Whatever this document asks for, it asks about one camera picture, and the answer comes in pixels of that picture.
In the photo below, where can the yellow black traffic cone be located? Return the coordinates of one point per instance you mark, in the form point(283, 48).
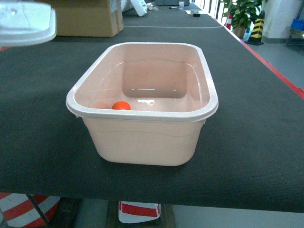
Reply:
point(257, 32)

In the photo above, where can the orange cylindrical capacitor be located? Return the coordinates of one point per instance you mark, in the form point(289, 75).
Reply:
point(121, 105)

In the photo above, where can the red white traffic cone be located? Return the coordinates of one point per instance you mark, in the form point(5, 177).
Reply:
point(123, 214)

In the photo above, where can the dark grey table mat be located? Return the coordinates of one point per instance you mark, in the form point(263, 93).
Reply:
point(250, 153)

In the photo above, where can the white box lid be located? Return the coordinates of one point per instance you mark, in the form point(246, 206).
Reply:
point(26, 23)

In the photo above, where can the distant red white cone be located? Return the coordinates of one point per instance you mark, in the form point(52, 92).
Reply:
point(229, 22)

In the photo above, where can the white paper cup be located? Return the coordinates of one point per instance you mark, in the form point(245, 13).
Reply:
point(181, 5)

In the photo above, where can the pink plastic box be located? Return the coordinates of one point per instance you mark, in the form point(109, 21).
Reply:
point(170, 90)

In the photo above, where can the large cardboard box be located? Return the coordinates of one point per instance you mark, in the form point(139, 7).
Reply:
point(88, 18)

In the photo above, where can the red metal frame table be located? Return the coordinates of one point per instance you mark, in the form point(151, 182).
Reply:
point(297, 90)

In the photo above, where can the steel shelf rack with bins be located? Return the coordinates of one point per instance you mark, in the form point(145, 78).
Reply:
point(295, 32)

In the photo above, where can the potted green plant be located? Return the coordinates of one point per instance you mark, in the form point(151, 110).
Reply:
point(244, 12)

